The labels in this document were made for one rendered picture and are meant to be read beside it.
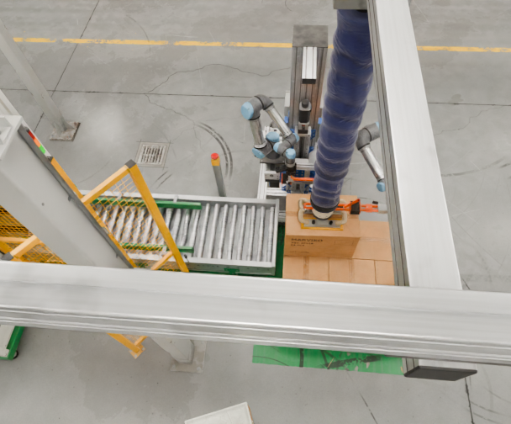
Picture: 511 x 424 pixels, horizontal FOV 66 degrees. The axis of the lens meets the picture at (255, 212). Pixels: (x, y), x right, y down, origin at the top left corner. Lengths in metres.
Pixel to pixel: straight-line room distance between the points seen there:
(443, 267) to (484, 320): 0.22
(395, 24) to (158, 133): 4.27
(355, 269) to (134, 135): 3.29
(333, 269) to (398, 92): 2.57
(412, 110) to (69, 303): 0.88
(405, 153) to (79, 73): 5.92
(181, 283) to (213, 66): 5.56
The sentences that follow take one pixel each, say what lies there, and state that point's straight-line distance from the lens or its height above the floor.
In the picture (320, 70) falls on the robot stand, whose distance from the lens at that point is 3.10.
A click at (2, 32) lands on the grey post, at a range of 4.99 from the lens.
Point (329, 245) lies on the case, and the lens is 3.38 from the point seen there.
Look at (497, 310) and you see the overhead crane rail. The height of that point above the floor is 3.21.
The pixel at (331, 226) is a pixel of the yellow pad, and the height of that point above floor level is 0.97.
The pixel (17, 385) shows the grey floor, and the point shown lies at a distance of 4.47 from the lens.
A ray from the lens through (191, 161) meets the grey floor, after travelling 4.93.
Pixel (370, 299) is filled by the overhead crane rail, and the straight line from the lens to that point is 0.63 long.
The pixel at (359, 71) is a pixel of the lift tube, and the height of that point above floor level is 2.50.
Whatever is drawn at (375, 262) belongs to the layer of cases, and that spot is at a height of 0.54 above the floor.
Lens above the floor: 3.79
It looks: 59 degrees down
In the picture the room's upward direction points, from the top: 5 degrees counter-clockwise
